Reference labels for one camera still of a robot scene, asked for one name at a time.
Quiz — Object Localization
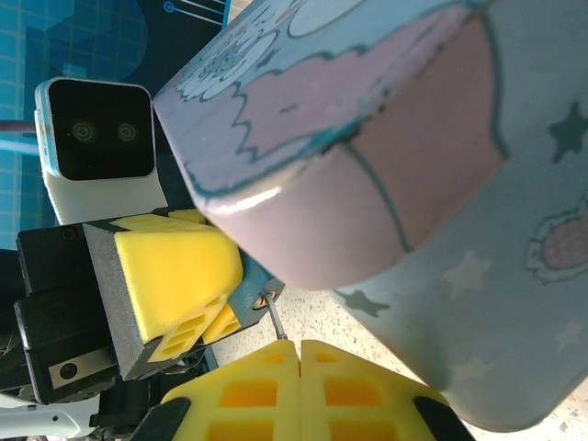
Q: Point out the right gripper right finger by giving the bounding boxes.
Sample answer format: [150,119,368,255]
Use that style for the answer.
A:
[300,339,477,441]

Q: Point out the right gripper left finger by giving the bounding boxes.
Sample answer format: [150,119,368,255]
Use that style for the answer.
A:
[131,339,302,441]

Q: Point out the small teal padlock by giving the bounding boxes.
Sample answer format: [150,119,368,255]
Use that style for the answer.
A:
[227,250,286,330]

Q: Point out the small metal key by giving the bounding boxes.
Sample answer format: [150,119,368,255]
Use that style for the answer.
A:
[265,293,290,344]

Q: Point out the pastel cartoon tin box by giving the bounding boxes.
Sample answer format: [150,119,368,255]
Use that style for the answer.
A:
[151,0,588,433]

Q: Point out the white and black camera module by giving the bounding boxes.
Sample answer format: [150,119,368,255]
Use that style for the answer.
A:
[34,76,169,226]

